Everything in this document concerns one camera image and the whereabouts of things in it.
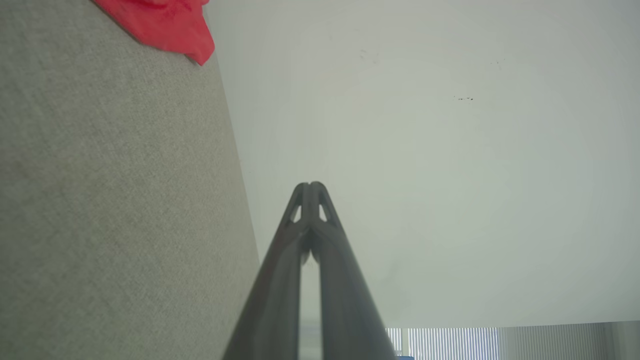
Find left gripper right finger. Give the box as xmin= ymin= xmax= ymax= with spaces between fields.
xmin=310 ymin=181 xmax=399 ymax=360

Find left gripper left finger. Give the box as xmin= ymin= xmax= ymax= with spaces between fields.
xmin=222 ymin=182 xmax=312 ymax=360

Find red basketball jersey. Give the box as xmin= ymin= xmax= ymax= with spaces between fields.
xmin=92 ymin=0 xmax=216 ymax=67

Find white vertical window blinds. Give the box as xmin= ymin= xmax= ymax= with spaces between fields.
xmin=385 ymin=323 xmax=617 ymax=360

